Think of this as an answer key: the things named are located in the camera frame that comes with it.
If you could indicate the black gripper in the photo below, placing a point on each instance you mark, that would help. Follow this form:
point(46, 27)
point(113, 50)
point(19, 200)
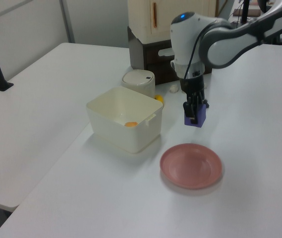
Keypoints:
point(192, 86)

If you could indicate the purple cube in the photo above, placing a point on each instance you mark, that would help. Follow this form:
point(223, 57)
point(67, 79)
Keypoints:
point(201, 117)

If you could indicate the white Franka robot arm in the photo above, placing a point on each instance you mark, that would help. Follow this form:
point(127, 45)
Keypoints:
point(227, 42)

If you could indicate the pink plate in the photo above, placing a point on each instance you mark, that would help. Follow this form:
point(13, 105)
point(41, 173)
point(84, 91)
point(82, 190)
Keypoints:
point(190, 168)

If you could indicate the crumpled paper ball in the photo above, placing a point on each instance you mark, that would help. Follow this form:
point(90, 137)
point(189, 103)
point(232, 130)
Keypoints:
point(173, 88)

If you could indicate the yellow banana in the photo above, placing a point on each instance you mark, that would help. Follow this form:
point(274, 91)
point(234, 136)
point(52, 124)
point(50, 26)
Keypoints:
point(159, 99)

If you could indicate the dark wooden drawer box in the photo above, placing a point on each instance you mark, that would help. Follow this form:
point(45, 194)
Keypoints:
point(153, 64)

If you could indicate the small cream lidded trash can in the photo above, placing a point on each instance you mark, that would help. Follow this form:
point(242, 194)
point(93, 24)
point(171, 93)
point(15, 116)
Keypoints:
point(140, 81)

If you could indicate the small orange object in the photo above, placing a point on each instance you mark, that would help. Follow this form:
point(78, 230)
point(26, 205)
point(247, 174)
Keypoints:
point(131, 124)

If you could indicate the cream open plastic bin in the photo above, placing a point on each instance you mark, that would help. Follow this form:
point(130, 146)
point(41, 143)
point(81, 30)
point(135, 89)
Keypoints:
point(133, 134)

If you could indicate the copper latch strip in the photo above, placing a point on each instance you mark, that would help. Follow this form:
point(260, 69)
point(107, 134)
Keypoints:
point(154, 15)

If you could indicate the black tripod pole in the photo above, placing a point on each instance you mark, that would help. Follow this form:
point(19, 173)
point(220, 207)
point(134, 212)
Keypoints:
point(245, 11)

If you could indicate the grey partition frame post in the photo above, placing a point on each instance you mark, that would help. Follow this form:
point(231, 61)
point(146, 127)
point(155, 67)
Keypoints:
point(67, 22)

